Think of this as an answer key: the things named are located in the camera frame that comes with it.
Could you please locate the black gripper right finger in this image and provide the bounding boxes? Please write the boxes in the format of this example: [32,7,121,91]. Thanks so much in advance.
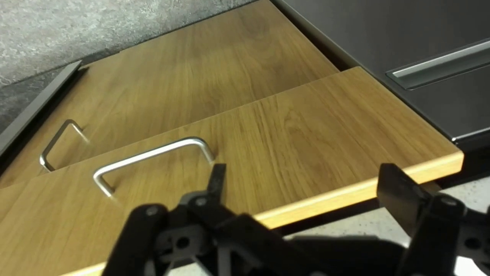
[376,163,490,276]

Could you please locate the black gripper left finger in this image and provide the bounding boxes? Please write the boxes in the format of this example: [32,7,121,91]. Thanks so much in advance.
[101,163,318,276]

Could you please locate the white drawer with wooden front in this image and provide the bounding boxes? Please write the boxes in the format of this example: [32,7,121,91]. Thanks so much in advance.
[0,66,465,276]

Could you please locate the wooden lower drawer front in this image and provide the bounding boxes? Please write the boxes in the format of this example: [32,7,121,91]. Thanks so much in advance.
[0,0,341,189]

